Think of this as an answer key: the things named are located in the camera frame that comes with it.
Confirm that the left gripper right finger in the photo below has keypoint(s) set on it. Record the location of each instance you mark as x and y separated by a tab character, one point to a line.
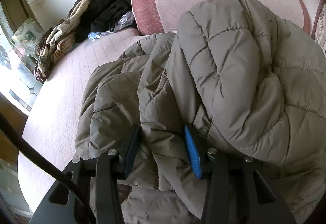
238	190

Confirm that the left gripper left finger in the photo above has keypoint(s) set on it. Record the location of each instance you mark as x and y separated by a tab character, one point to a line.
86	191

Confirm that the olive quilted puffer jacket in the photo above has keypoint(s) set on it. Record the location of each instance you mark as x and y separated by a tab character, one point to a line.
248	81

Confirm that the black clothes pile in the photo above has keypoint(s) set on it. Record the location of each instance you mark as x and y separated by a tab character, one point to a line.
101	16

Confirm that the glass window door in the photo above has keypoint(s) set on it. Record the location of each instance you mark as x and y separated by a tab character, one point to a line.
18	83

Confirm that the beige brown patterned blanket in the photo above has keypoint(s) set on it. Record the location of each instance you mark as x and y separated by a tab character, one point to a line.
57	41

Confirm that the clear plastic bag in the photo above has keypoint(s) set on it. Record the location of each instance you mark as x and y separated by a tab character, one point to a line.
127	20

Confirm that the striped floral side cushion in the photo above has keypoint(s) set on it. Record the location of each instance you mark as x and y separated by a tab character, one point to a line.
319	28

